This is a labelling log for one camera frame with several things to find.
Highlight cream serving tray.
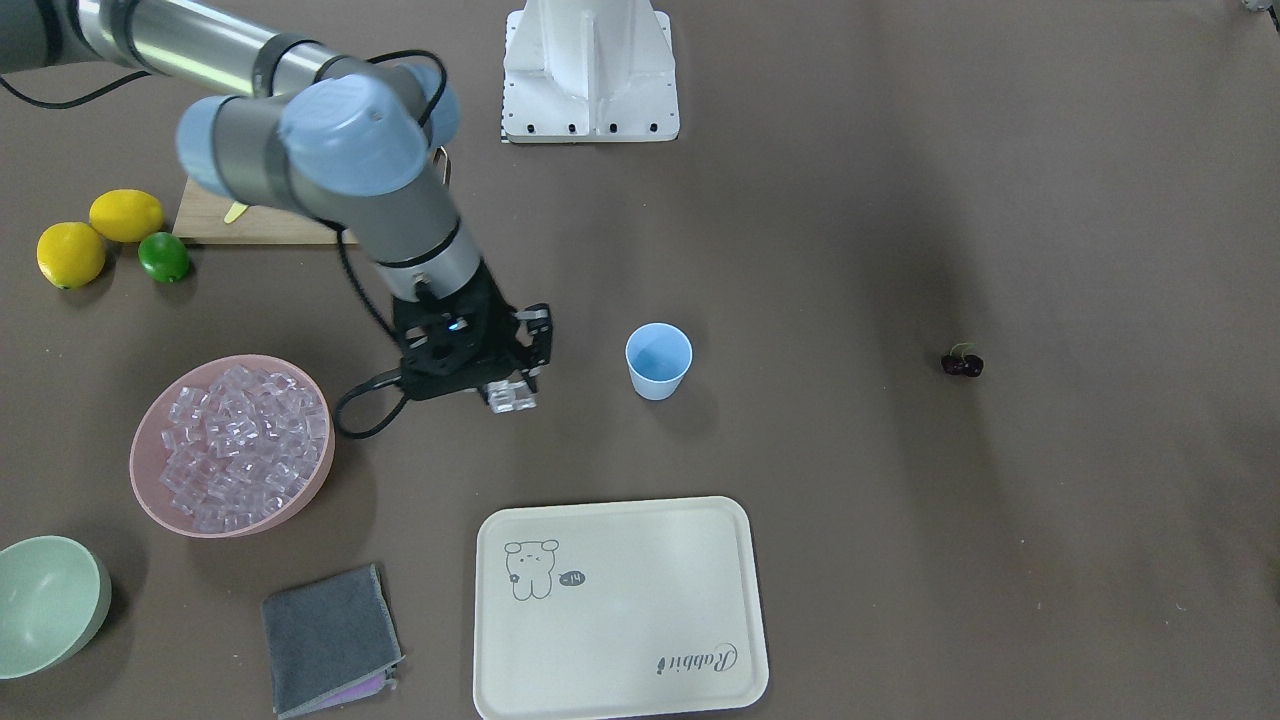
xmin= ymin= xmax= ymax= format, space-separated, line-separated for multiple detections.
xmin=474 ymin=496 xmax=771 ymax=719

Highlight clear ice cube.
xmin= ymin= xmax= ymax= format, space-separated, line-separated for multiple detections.
xmin=481 ymin=380 xmax=538 ymax=414

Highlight pink bowl of ice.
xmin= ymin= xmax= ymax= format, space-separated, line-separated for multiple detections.
xmin=129 ymin=354 xmax=337 ymax=539

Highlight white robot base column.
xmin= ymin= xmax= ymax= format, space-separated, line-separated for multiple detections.
xmin=500 ymin=1 xmax=681 ymax=143

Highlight light blue plastic cup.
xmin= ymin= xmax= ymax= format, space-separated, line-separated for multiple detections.
xmin=625 ymin=322 xmax=692 ymax=401

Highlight green ceramic bowl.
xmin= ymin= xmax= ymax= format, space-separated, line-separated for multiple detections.
xmin=1 ymin=536 xmax=113 ymax=680

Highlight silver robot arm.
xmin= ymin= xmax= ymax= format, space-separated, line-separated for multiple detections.
xmin=3 ymin=1 xmax=553 ymax=410

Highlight grey folded cloth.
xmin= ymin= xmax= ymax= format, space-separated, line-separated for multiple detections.
xmin=261 ymin=564 xmax=404 ymax=719

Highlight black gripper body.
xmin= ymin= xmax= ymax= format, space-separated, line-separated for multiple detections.
xmin=392 ymin=263 xmax=553 ymax=404

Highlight dark red cherries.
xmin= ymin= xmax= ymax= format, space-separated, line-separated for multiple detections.
xmin=940 ymin=342 xmax=986 ymax=378

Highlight yellow lemon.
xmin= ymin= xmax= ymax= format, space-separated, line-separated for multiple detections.
xmin=36 ymin=222 xmax=108 ymax=290
xmin=90 ymin=190 xmax=165 ymax=243

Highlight green lime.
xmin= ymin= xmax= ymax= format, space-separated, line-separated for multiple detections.
xmin=137 ymin=231 xmax=192 ymax=283

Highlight wooden cutting board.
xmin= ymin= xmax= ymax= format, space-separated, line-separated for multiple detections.
xmin=173 ymin=179 xmax=335 ymax=246

